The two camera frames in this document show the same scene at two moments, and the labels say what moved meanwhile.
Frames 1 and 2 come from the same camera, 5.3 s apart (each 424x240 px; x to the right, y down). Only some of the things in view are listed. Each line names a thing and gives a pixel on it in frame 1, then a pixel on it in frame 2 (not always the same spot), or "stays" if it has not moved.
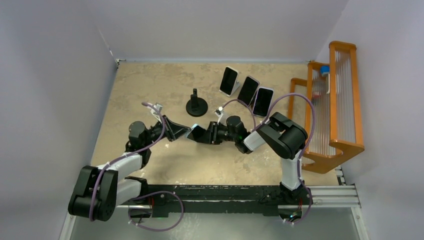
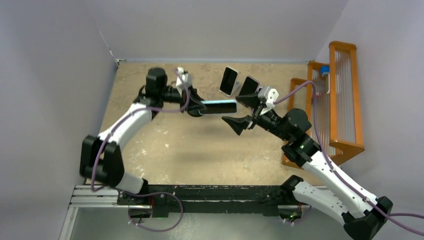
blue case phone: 199,134 to 219,106
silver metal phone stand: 236,86 stays
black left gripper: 173,131 to 194,100
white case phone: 229,80 stays
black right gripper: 214,127 to 239,124
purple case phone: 248,89 stays
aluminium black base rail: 192,200 stays
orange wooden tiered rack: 328,104 stays
